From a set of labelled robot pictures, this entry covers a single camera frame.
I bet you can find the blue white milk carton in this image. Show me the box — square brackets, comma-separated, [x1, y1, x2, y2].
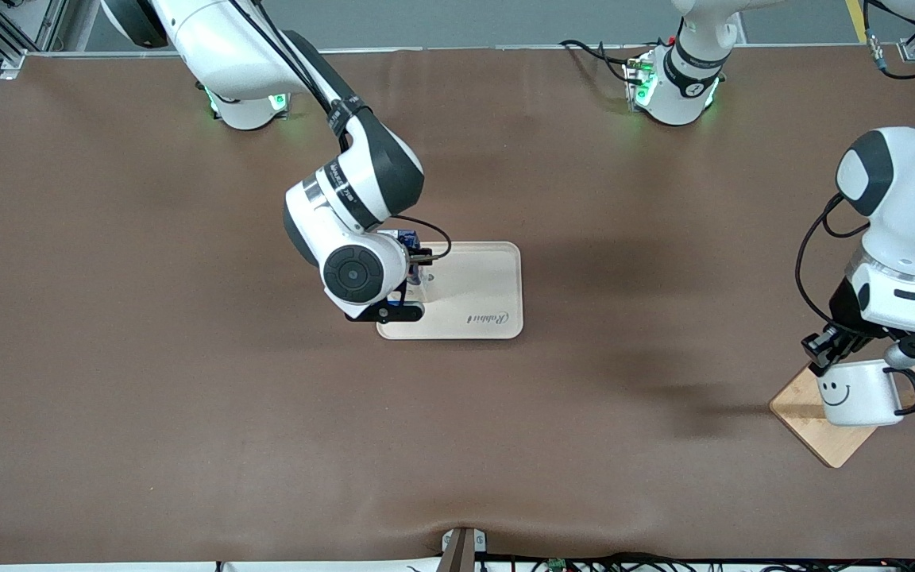
[388, 229, 428, 307]

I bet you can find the black left base cable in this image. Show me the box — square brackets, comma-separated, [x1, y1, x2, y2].
[559, 38, 637, 84]

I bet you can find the wooden mug tree stand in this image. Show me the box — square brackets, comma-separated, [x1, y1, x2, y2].
[769, 365, 915, 469]

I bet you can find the grey camera post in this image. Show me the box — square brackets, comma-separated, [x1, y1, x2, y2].
[440, 527, 488, 572]

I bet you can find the black right camera bracket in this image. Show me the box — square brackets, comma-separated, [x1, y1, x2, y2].
[345, 300, 425, 323]

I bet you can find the cream rectangular tray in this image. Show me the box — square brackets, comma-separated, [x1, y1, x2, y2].
[378, 242, 523, 341]

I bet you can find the white smiley mug black handle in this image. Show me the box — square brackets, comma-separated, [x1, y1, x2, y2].
[815, 359, 915, 427]

